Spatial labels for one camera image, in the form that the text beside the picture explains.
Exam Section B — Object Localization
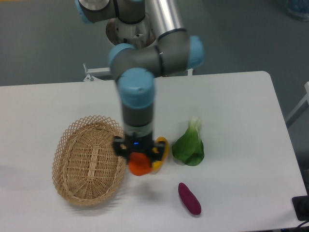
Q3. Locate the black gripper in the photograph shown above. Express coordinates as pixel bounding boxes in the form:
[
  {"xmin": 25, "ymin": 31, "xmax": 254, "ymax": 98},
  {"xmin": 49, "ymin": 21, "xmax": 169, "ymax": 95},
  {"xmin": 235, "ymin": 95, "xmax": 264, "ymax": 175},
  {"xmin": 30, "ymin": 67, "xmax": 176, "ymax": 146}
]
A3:
[{"xmin": 113, "ymin": 132, "xmax": 162, "ymax": 164}]

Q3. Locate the orange fruit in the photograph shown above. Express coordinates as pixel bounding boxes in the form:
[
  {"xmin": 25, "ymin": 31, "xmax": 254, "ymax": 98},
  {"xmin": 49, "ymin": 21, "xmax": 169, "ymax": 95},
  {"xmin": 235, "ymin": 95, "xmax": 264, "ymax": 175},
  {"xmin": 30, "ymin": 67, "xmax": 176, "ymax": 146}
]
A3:
[{"xmin": 128, "ymin": 152, "xmax": 152, "ymax": 176}]

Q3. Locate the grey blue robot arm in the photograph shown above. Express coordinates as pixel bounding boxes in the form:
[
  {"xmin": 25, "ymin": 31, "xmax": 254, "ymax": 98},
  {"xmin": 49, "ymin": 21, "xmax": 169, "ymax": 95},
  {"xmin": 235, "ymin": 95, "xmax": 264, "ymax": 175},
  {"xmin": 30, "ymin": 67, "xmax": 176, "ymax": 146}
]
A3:
[{"xmin": 75, "ymin": 0, "xmax": 205, "ymax": 176}]

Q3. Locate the oval wicker basket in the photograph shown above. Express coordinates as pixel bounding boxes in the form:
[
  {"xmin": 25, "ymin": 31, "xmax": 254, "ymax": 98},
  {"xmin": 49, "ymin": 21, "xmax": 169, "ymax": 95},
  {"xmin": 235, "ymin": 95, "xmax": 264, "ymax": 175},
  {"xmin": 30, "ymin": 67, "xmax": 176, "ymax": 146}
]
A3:
[{"xmin": 52, "ymin": 116, "xmax": 126, "ymax": 206}]

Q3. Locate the yellow mango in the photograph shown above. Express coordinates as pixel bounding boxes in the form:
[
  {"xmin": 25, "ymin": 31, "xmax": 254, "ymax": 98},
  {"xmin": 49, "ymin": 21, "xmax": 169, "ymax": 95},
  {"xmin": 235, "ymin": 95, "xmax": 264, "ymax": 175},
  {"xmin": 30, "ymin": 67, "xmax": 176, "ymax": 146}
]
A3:
[{"xmin": 152, "ymin": 137, "xmax": 169, "ymax": 174}]

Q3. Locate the green bok choy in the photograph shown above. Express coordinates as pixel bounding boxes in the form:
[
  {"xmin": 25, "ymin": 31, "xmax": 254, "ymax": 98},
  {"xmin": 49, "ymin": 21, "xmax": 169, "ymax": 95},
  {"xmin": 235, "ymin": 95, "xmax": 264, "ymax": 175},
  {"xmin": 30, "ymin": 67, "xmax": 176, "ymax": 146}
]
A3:
[{"xmin": 172, "ymin": 117, "xmax": 205, "ymax": 166}]

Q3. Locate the purple sweet potato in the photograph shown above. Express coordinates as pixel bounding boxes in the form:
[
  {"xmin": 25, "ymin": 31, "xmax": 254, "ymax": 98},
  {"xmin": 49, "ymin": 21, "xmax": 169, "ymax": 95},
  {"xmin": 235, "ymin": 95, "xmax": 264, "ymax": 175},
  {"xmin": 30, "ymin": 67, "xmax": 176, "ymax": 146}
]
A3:
[{"xmin": 178, "ymin": 183, "xmax": 202, "ymax": 216}]

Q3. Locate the black device at edge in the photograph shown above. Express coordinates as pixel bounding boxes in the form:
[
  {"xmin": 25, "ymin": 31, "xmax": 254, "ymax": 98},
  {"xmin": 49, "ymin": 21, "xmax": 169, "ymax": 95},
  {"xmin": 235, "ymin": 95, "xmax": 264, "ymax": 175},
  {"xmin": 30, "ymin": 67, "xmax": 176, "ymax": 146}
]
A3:
[{"xmin": 292, "ymin": 195, "xmax": 309, "ymax": 221}]

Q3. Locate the blue object top right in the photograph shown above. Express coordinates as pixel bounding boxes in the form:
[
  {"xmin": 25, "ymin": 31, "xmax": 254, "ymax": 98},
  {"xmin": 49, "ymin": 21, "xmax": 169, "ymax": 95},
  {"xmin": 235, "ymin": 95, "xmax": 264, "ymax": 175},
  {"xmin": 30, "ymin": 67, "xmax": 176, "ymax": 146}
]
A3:
[{"xmin": 286, "ymin": 0, "xmax": 309, "ymax": 22}]

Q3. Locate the white frame at right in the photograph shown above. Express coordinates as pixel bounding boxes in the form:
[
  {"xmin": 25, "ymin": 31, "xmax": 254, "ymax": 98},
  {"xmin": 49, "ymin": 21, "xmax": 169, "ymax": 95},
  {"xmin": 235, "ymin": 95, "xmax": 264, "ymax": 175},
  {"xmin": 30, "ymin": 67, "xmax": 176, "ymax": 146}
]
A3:
[{"xmin": 285, "ymin": 82, "xmax": 309, "ymax": 128}]

